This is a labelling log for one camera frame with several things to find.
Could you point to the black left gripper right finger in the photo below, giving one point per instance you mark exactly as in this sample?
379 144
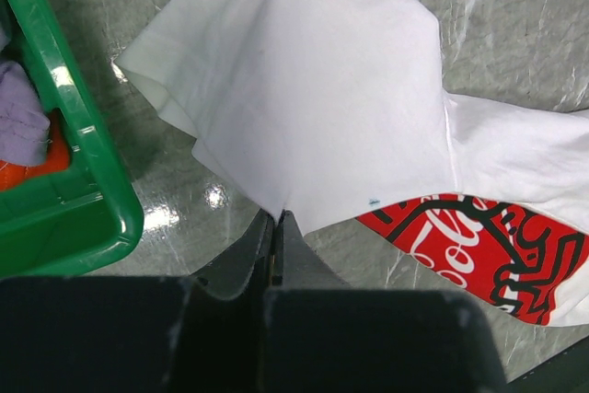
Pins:
321 335

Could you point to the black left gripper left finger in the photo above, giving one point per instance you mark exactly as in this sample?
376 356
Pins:
196 333

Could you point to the white t-shirt with red print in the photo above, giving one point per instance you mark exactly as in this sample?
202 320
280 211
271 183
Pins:
335 109

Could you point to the green plastic crate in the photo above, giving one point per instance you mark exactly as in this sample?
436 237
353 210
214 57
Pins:
84 217

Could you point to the orange t-shirt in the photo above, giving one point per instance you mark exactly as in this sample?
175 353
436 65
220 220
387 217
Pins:
58 158

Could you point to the lavender t-shirt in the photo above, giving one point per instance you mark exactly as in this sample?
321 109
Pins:
24 125

